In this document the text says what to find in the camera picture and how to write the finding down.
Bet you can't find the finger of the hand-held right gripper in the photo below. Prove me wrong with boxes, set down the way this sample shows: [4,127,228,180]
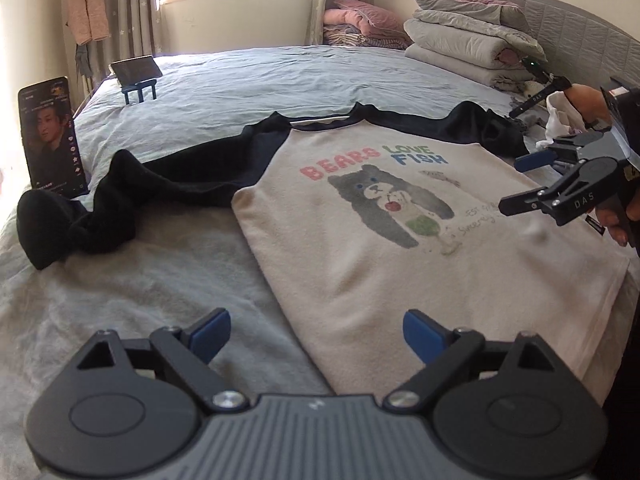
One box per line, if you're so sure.
[497,157,623,227]
[514,131,618,172]

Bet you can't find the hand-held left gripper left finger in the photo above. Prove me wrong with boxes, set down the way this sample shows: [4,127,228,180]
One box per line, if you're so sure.
[75,308,250,413]

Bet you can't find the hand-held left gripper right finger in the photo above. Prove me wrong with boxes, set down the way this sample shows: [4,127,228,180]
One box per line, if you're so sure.
[382,309,556,413]

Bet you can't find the cream bear-print shirt black sleeves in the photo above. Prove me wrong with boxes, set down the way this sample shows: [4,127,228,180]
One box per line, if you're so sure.
[16,101,630,396]

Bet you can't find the person's right hand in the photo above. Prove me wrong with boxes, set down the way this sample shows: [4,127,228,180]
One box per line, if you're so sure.
[596,205,631,247]

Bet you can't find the white sock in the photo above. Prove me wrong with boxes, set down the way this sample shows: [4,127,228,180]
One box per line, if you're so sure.
[536,91,586,151]

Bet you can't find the pale grey folded quilt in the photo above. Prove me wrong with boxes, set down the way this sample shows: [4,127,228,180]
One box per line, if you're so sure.
[405,42,533,92]

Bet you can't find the grey padded headboard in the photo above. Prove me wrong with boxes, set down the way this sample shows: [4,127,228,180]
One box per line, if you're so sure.
[442,0,640,111]

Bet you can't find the stack of folded grey quilts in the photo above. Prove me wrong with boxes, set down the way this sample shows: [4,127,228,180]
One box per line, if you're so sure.
[410,7,548,63]

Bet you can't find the grey pillow pink underside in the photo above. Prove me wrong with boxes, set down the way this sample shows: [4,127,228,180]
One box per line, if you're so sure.
[407,0,526,26]

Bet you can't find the pink pillows pile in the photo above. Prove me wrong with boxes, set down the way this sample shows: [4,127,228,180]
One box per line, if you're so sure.
[322,8,366,31]

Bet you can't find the blue phone stand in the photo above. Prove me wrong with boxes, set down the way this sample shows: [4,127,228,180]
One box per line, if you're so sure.
[122,79,158,106]

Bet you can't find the black smartphone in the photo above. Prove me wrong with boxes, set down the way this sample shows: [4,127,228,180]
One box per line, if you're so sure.
[18,76,90,200]
[110,55,163,83]

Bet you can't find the dark grey hanging cloth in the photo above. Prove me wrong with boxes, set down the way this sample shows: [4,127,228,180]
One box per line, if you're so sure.
[75,42,96,81]

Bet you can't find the pink quilted jacket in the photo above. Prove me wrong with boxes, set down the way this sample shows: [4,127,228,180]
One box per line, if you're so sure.
[65,0,112,46]

